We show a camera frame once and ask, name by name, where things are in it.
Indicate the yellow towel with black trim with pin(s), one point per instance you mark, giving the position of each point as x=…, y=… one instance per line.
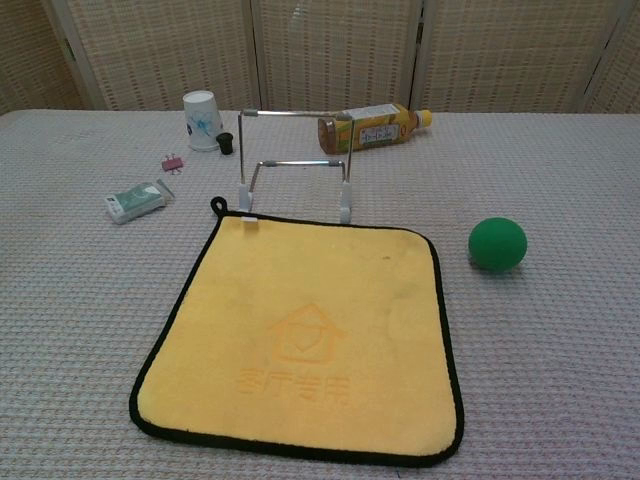
x=310, y=280

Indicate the tea bottle with yellow label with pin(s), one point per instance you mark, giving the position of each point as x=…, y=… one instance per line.
x=370, y=127

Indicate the small black cap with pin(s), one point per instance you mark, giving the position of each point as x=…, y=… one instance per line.
x=226, y=142

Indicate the pink binder clip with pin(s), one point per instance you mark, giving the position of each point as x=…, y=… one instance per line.
x=172, y=164

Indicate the white paper cup blue print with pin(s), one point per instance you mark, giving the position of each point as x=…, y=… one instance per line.
x=200, y=120

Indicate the green foam ball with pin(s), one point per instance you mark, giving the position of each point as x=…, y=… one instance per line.
x=497, y=245

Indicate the green tissue packet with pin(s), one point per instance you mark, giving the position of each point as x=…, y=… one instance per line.
x=137, y=200

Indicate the white woven tablecloth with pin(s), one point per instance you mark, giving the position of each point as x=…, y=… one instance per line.
x=525, y=350

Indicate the woven folding screen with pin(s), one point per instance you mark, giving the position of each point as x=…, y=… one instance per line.
x=165, y=50

